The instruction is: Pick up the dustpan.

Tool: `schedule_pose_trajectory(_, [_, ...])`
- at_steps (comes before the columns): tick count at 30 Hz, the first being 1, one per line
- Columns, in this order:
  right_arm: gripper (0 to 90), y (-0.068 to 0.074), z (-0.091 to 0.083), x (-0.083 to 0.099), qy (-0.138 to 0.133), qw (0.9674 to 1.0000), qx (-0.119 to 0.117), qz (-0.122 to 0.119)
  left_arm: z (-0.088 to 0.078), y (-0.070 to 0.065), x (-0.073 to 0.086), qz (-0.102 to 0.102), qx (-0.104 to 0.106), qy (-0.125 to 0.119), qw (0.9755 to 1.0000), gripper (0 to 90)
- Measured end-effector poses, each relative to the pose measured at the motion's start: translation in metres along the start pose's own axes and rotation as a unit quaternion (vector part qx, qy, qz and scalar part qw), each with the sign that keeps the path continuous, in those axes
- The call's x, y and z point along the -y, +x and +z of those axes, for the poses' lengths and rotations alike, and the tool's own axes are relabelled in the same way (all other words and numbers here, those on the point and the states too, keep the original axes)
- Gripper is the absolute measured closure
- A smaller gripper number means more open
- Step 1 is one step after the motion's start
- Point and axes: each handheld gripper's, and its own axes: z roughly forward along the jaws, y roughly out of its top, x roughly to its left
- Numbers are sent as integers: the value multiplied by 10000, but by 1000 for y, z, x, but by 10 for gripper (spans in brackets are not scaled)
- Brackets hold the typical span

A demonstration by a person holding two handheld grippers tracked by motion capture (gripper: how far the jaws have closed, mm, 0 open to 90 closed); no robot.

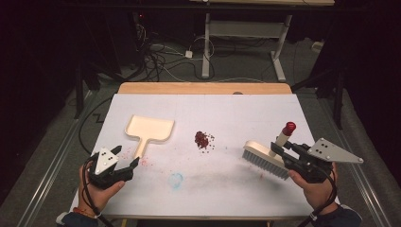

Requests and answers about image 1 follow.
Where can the pile of red crumbs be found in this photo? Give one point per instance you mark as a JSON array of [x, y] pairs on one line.
[[201, 140]]

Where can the white power adapter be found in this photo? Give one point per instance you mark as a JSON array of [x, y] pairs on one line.
[[188, 54]]

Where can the cream dustpan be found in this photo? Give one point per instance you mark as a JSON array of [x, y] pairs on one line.
[[149, 129]]

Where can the person's right hand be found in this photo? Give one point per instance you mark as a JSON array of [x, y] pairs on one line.
[[318, 194]]

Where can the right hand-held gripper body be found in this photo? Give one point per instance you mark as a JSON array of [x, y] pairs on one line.
[[327, 151]]

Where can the person's left hand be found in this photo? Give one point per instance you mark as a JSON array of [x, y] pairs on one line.
[[94, 197]]

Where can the metal floor rail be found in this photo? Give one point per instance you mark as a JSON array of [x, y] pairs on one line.
[[47, 176], [362, 186]]

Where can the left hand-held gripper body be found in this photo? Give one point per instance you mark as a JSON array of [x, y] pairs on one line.
[[105, 160]]

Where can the white metal desk frame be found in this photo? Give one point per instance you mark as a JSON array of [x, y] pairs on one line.
[[242, 29]]

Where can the cream hand brush grey bristles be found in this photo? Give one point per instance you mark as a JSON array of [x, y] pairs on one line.
[[260, 149]]

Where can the black metal stand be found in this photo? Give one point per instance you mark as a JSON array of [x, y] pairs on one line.
[[78, 94], [338, 101]]

